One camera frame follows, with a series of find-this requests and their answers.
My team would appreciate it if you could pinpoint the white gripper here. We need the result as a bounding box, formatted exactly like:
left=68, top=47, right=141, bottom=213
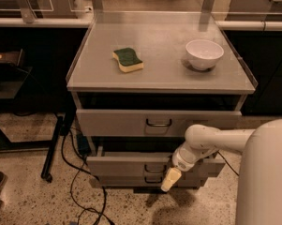
left=161, top=142, right=204, bottom=192

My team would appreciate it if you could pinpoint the grey drawer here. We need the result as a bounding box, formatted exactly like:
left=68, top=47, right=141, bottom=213
left=76, top=109, right=241, bottom=137
left=87, top=147, right=225, bottom=177
left=98, top=173, right=206, bottom=188

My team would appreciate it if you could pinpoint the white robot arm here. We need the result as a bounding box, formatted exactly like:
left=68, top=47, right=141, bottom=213
left=161, top=119, right=282, bottom=225

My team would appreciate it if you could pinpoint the grey drawer cabinet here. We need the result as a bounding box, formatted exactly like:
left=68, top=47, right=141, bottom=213
left=66, top=10, right=259, bottom=195

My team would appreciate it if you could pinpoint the green yellow sponge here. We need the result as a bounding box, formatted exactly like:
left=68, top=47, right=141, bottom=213
left=112, top=48, right=143, bottom=73

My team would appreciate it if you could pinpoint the white bowl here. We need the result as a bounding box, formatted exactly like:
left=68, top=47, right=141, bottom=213
left=186, top=39, right=224, bottom=70

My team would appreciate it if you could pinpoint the black floor cable right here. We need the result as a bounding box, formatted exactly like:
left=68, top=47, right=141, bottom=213
left=216, top=151, right=240, bottom=177

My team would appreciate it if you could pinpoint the black floor cable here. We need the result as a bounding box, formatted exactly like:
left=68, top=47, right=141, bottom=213
left=60, top=127, right=116, bottom=225
left=216, top=151, right=240, bottom=177

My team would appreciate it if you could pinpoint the black floor cable left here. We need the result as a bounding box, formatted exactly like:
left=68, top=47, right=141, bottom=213
left=60, top=127, right=116, bottom=225

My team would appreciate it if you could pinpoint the black side table frame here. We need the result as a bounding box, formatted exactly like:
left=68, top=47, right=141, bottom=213
left=0, top=49, right=63, bottom=183

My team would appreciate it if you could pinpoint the white horizontal rail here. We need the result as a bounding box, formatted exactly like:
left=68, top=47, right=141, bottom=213
left=0, top=18, right=282, bottom=31

